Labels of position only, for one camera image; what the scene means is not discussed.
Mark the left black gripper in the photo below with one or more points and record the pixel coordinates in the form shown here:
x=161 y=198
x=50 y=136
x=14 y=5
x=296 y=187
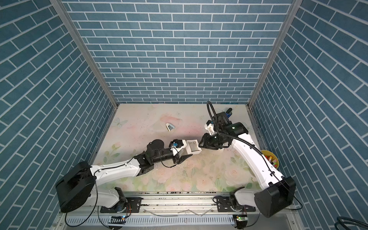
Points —
x=180 y=159

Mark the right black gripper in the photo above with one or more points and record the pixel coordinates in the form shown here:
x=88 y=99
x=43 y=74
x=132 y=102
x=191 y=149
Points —
x=206 y=143

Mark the white jewelry box base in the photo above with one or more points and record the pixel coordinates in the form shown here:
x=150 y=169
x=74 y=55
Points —
x=192 y=147

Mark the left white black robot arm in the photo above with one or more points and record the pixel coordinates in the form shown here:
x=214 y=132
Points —
x=78 y=187

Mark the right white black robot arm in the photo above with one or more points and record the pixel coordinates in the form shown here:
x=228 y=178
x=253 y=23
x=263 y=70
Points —
x=277 y=191

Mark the blue black stapler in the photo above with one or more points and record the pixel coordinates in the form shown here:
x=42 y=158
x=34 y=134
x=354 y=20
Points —
x=228 y=112

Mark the yellow pen cup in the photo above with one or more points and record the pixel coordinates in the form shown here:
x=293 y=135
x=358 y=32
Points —
x=271 y=157

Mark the aluminium front rail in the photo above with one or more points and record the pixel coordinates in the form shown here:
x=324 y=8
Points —
x=173 y=201

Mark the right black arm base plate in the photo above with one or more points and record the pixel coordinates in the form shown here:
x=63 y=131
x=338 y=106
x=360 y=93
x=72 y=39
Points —
x=229 y=204

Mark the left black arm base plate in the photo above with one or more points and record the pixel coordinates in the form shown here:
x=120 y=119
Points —
x=130 y=205

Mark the black cable bundle corner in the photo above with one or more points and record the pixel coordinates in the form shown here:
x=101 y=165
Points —
x=346 y=223

